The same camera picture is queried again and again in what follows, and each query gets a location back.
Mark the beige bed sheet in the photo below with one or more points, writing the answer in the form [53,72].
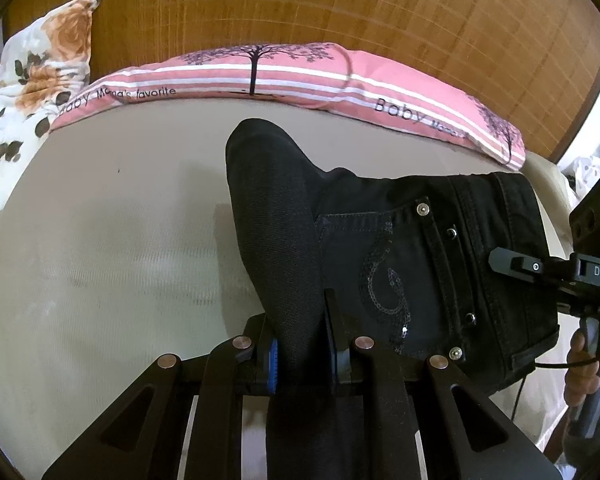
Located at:
[130,235]

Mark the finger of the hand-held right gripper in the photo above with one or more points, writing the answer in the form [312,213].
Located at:
[530,266]

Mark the wooden headboard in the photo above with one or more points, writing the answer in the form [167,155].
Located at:
[380,10]

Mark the floral pillow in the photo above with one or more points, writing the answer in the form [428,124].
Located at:
[30,85]

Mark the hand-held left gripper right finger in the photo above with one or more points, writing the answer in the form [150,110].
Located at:
[338,360]

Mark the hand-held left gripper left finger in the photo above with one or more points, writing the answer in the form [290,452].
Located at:
[272,366]

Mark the person's right hand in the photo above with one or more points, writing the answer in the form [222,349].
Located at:
[580,360]

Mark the white dotted cloth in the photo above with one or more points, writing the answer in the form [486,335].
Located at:
[587,172]

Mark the pink striped pillow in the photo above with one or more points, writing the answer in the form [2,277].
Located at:
[290,75]

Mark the black pants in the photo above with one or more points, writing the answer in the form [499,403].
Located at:
[380,240]

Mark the person's right forearm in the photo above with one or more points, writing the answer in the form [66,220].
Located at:
[562,440]

